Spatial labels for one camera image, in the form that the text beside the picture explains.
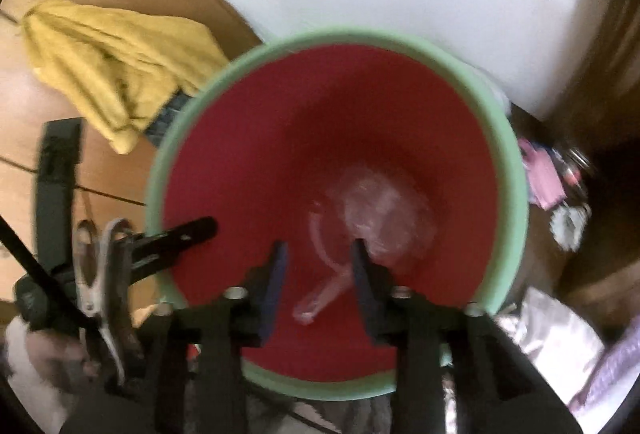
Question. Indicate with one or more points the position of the yellow fleece jacket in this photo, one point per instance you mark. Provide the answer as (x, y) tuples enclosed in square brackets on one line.
[(118, 67)]

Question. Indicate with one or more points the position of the white feather shuttlecock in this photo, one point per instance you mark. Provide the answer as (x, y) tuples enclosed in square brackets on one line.
[(567, 225)]

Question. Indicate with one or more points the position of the black quilted handbag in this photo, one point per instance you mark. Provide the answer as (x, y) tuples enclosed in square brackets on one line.
[(157, 129)]

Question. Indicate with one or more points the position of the clear plastic bag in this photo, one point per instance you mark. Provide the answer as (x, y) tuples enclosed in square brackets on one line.
[(385, 209)]

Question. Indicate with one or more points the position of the small clear plastic bottle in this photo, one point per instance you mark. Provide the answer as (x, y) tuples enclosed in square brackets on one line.
[(573, 166)]

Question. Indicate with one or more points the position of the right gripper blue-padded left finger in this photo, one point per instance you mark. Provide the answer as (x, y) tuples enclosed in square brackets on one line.
[(243, 316)]

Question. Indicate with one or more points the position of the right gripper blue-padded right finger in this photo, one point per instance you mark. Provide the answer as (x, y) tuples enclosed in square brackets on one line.
[(398, 317)]

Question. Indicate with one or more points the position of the red bin with green rim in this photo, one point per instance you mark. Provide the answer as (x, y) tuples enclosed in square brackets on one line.
[(260, 143)]

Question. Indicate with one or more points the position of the pink checked bedsheet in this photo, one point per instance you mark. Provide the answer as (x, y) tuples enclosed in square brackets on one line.
[(561, 345)]

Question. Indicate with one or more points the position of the pink paper receipts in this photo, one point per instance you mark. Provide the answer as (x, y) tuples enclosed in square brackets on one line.
[(544, 184)]

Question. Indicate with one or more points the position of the metal spring clamp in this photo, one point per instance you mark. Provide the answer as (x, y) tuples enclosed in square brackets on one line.
[(102, 262)]

